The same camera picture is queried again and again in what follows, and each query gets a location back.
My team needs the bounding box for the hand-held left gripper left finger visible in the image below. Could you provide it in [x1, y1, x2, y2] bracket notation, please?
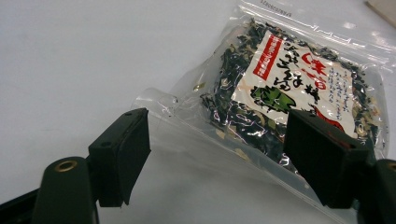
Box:
[31, 107, 152, 224]

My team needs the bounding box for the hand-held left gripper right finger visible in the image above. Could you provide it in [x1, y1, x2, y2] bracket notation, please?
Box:
[283, 109, 396, 224]

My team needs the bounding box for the dried seaweed packet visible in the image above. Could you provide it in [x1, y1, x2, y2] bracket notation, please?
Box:
[199, 18, 389, 175]

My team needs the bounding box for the clear zip bag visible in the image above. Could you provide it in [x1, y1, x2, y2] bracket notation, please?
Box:
[132, 0, 396, 224]

